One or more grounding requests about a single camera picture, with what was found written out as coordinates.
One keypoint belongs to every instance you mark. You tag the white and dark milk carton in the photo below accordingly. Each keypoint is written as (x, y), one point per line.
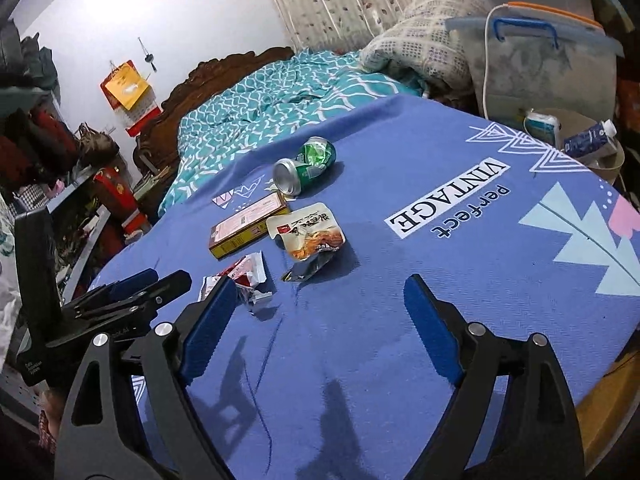
(590, 140)

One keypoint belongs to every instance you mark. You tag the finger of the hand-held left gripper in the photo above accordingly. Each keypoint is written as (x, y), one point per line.
(150, 295)
(130, 280)

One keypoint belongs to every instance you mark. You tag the carved wooden headboard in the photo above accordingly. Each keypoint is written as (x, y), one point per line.
(200, 80)

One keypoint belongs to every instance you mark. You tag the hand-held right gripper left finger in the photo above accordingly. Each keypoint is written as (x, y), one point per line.
(205, 335)

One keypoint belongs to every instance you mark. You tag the grey shelf unit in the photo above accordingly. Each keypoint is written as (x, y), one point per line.
(75, 195)

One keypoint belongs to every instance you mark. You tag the patterned pillow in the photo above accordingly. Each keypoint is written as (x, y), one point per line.
(425, 35)

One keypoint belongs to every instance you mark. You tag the red gift box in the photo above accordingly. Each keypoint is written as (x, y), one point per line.
(120, 200)

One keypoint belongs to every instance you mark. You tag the red and white wrapper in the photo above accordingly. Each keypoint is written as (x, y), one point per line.
(247, 272)

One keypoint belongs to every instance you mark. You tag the crushed green drink can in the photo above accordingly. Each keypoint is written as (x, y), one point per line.
(310, 160)

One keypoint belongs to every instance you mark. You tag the yellow cardboard box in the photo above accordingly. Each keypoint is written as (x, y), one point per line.
(245, 225)

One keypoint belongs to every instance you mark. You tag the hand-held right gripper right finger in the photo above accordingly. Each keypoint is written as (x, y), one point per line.
(430, 325)

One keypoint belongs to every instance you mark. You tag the blue printed tablecloth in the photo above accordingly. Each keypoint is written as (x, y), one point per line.
(400, 260)

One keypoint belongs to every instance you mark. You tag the white and orange snack pouch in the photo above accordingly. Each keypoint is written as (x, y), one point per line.
(310, 240)

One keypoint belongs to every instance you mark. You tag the beige round bin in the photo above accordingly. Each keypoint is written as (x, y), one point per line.
(614, 157)

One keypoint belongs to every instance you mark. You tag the wooden nightstand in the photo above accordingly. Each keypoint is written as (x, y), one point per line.
(147, 192)

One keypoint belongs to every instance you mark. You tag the teal patterned duvet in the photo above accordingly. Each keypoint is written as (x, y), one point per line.
(250, 105)

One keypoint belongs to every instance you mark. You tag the red and dark clothes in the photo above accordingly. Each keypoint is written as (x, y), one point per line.
(40, 145)

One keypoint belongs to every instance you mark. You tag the dark handbag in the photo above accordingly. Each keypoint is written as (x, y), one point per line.
(97, 147)

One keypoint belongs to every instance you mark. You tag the beige leaf print curtain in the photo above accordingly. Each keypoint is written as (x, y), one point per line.
(340, 0)

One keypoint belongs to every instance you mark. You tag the red and yellow wall calendar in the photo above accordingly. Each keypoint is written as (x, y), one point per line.
(127, 92)

